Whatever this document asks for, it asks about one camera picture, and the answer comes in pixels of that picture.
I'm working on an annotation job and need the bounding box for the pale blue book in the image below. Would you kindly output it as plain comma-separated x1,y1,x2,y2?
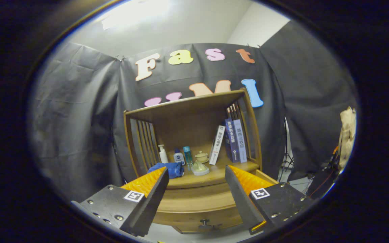
233,119,248,163

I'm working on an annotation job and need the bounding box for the dark blue book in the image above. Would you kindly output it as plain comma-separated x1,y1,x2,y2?
224,118,239,163

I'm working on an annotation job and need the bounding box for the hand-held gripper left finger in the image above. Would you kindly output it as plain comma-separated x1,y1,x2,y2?
70,166,170,237

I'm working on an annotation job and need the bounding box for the wooden cabinet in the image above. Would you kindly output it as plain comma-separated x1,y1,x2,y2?
124,88,263,234

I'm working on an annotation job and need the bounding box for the wooden countertop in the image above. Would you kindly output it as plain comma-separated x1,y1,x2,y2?
147,160,261,189

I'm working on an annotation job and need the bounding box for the black tripod stand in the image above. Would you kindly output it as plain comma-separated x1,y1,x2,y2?
278,116,295,181

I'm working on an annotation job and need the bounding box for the white bottle with blue cap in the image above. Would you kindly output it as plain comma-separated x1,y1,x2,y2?
174,148,185,166

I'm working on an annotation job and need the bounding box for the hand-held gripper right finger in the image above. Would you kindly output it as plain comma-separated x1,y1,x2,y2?
224,165,314,236

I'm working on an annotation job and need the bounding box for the white pump bottle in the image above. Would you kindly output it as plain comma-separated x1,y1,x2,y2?
158,144,169,164

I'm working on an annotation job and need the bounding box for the beige hanging cloth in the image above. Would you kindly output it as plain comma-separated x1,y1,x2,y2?
338,107,357,169

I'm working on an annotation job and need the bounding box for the wooden drawer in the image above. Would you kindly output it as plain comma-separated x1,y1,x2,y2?
152,169,279,233

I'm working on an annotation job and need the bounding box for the white book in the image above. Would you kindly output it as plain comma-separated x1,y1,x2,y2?
209,125,226,165

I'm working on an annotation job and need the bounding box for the clear blue bottle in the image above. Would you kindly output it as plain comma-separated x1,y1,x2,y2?
183,146,193,166

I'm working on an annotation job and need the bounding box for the blue rolled towel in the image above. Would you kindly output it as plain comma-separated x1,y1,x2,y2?
147,162,185,179

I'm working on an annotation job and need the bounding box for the cream scrub brush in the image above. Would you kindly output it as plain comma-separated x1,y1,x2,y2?
191,160,210,176

